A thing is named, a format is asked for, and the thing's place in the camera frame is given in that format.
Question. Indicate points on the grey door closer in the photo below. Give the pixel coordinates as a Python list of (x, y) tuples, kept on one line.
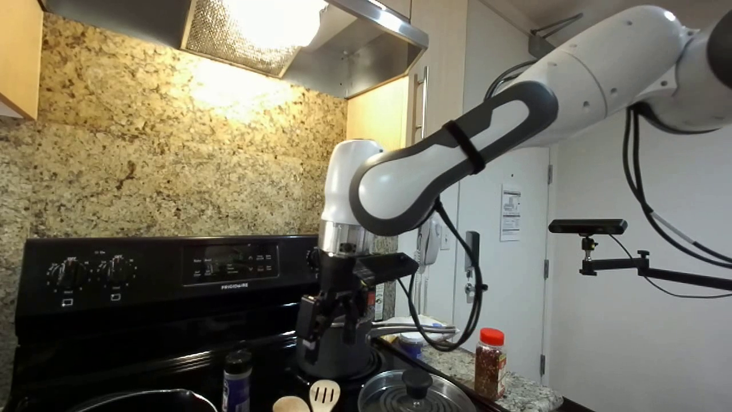
[(549, 34)]

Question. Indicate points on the grey saucepan with lid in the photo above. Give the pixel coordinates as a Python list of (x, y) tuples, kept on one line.
[(335, 362)]

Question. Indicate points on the white door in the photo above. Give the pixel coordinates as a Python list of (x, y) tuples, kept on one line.
[(527, 306)]

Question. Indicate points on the black wall handset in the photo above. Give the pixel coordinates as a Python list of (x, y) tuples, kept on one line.
[(472, 247)]

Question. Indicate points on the blue jar with white lid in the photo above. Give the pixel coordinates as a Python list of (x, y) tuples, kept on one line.
[(411, 348)]

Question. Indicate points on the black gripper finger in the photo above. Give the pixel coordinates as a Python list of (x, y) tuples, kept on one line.
[(308, 327), (362, 322)]

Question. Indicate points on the black electric stove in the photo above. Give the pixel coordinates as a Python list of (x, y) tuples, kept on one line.
[(151, 306)]

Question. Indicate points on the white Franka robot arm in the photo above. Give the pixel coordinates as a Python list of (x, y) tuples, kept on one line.
[(608, 69)]

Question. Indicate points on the pale wall cabinet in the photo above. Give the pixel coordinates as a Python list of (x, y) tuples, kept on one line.
[(381, 116)]

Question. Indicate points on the stainless range hood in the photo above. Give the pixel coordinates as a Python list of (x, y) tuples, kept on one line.
[(344, 53)]

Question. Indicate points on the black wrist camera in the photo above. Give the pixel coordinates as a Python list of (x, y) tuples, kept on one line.
[(392, 263)]

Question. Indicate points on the slotted wooden spatula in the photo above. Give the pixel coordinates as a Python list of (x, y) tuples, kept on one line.
[(322, 394)]

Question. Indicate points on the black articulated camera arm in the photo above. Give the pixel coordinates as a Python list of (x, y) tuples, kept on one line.
[(654, 271)]

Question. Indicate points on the red-capped spice jar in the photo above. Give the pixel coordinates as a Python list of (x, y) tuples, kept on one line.
[(490, 370)]

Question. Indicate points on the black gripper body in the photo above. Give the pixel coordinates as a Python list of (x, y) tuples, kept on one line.
[(344, 278)]

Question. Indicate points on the white wall phone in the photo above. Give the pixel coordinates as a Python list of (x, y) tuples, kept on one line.
[(427, 244)]

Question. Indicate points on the wooden wall cabinet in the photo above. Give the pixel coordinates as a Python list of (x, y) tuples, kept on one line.
[(19, 53)]

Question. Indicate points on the white plastic packet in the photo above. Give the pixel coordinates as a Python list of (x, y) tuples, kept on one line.
[(426, 327)]

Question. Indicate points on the black open pot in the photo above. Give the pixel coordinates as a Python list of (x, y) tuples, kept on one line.
[(144, 404)]

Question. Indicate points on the black stereo camera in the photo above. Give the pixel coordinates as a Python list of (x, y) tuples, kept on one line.
[(586, 225)]

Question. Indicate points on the wooden spoon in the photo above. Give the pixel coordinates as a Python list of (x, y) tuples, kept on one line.
[(288, 405)]

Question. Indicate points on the small blue-label black-cap bottle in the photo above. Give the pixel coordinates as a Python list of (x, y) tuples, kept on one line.
[(235, 390)]

